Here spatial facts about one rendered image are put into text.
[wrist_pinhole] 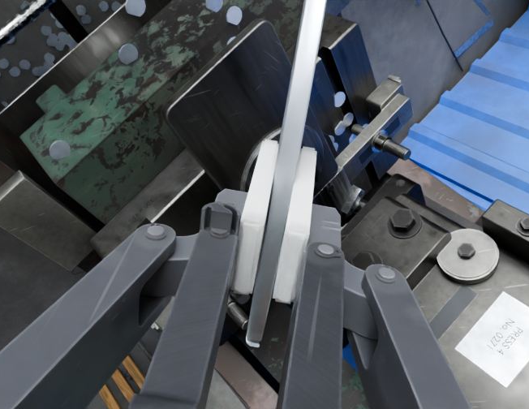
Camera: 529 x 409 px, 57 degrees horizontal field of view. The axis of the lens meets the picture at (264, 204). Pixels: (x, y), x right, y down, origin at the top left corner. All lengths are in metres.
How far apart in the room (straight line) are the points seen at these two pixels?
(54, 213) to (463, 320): 0.46
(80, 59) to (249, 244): 0.80
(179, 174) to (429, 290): 0.33
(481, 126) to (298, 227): 2.07
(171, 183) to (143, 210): 0.05
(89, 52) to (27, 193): 0.39
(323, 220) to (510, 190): 1.85
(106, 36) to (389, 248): 0.63
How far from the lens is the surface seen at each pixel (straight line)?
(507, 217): 0.51
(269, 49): 0.51
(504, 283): 0.51
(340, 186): 0.68
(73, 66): 0.93
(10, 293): 1.51
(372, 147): 0.74
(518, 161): 2.09
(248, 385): 0.90
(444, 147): 2.14
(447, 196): 0.96
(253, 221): 0.15
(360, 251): 0.50
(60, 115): 0.70
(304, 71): 0.18
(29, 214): 0.62
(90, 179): 0.62
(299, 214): 0.16
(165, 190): 0.63
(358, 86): 0.74
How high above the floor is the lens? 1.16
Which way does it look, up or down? 40 degrees down
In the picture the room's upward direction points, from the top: 127 degrees clockwise
